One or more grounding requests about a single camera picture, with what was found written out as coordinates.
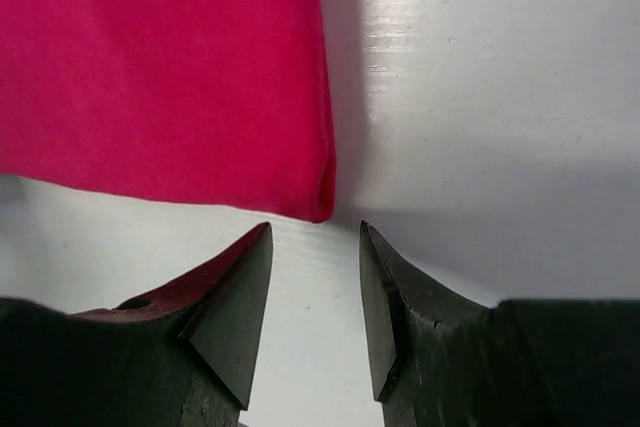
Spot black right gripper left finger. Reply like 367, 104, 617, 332
1, 223, 273, 426

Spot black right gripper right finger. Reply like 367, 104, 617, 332
359, 222, 639, 426

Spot red t shirt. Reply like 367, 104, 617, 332
1, 0, 336, 223

